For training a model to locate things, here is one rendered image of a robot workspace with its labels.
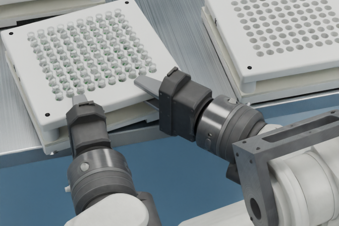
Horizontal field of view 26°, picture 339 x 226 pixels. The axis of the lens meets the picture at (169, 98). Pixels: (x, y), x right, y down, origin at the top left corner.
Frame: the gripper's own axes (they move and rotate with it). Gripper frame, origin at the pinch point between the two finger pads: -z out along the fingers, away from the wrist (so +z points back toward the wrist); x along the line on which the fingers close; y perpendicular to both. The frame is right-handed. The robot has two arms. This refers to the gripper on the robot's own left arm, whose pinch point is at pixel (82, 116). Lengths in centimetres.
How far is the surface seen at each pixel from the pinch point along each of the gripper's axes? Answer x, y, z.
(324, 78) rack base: 4.0, 41.7, -1.5
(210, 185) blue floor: 93, 40, -51
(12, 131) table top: 6.6, -11.0, -6.0
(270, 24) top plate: -0.7, 35.5, -12.3
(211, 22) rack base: 3.8, 27.7, -20.9
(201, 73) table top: 6.5, 22.6, -10.8
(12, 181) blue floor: 93, -17, -68
